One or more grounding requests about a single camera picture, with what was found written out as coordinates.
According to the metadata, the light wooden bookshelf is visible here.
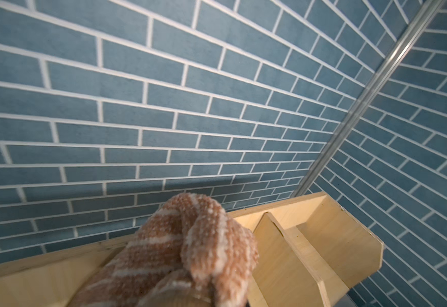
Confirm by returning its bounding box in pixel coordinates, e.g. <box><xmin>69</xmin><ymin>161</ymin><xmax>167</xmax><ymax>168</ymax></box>
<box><xmin>0</xmin><ymin>192</ymin><xmax>384</xmax><ymax>306</ymax></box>

